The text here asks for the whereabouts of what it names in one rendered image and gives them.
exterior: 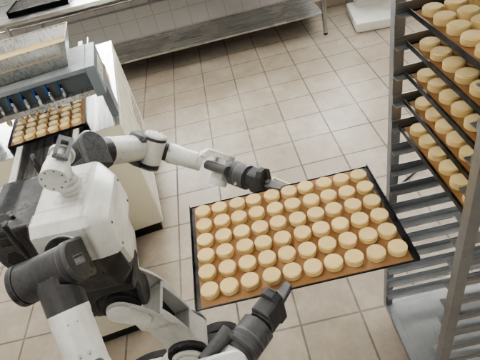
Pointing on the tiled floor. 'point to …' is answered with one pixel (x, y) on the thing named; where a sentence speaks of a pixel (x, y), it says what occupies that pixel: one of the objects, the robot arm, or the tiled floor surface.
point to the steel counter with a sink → (201, 36)
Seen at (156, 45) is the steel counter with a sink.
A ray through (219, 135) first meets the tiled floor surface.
